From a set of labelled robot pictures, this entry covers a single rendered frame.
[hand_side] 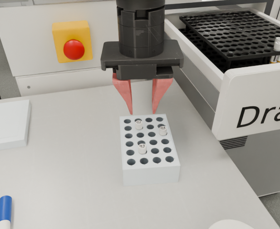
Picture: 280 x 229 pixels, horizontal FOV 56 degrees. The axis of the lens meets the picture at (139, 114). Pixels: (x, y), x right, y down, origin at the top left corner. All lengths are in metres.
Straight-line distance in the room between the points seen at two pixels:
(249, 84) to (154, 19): 0.15
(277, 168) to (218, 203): 0.85
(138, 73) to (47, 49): 0.32
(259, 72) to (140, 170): 0.21
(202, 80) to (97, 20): 0.26
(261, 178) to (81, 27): 0.96
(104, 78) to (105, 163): 0.27
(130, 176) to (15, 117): 0.27
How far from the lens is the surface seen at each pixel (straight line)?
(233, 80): 0.35
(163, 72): 0.34
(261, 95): 0.39
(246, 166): 1.12
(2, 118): 0.57
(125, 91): 0.35
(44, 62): 0.63
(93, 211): 0.39
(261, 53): 0.50
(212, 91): 0.43
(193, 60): 0.49
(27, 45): 0.61
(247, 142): 1.01
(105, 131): 0.50
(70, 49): 0.53
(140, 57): 0.33
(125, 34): 0.32
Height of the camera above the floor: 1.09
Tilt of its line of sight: 38 degrees down
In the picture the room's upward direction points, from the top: straight up
